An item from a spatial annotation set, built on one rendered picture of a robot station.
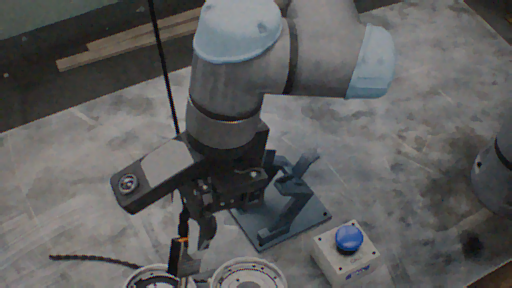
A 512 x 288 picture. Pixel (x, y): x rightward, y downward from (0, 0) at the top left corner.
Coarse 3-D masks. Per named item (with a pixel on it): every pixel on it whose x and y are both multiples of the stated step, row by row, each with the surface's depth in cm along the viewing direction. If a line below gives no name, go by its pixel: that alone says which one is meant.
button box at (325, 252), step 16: (352, 224) 101; (320, 240) 99; (368, 240) 99; (320, 256) 99; (336, 256) 97; (352, 256) 97; (368, 256) 97; (336, 272) 96; (352, 272) 97; (368, 272) 100
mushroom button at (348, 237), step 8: (336, 232) 97; (344, 232) 96; (352, 232) 96; (360, 232) 97; (336, 240) 96; (344, 240) 96; (352, 240) 96; (360, 240) 96; (344, 248) 96; (352, 248) 95
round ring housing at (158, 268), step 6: (156, 264) 96; (162, 264) 96; (138, 270) 95; (144, 270) 95; (150, 270) 96; (156, 270) 96; (162, 270) 96; (132, 276) 94; (138, 276) 96; (144, 276) 96; (150, 276) 96; (168, 276) 96; (126, 282) 94; (132, 282) 95; (192, 282) 94
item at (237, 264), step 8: (224, 264) 96; (232, 264) 97; (240, 264) 98; (248, 264) 98; (256, 264) 98; (264, 264) 97; (272, 264) 97; (216, 272) 95; (224, 272) 97; (232, 272) 97; (264, 272) 97; (272, 272) 97; (280, 272) 96; (216, 280) 96; (240, 280) 96; (248, 280) 96; (256, 280) 96; (280, 280) 96
